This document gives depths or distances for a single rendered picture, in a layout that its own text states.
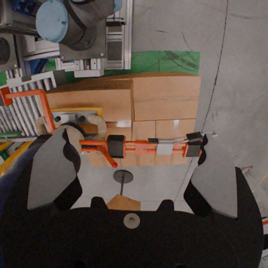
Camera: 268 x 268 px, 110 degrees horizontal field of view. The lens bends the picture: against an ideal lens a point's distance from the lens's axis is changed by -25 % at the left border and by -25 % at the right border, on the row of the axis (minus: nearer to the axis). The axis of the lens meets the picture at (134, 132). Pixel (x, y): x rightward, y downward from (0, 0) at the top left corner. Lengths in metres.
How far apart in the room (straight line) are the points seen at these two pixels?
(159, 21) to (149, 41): 0.26
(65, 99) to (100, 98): 0.22
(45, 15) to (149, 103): 0.94
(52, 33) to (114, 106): 0.47
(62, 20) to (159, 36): 1.36
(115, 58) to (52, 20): 1.06
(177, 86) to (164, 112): 0.26
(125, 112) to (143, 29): 1.16
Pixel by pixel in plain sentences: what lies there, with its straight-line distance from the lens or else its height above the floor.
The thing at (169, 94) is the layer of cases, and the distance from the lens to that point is 1.15.
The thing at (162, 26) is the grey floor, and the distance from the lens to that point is 1.71.
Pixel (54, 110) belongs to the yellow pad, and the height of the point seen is 1.07.
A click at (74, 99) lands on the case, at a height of 0.94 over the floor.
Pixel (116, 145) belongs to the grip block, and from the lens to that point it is 0.54.
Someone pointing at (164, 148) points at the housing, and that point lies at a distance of 0.56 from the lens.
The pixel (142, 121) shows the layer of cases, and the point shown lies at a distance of 1.20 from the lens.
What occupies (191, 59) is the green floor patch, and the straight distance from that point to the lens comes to 1.76.
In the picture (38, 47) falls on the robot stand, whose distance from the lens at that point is 0.88.
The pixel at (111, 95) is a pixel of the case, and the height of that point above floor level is 0.94.
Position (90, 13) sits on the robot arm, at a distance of 0.44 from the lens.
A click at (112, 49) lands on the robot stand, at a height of 0.21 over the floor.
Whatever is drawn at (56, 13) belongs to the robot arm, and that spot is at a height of 1.27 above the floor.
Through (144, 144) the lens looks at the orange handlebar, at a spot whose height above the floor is 1.19.
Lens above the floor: 1.63
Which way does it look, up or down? 60 degrees down
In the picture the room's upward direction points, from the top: 177 degrees counter-clockwise
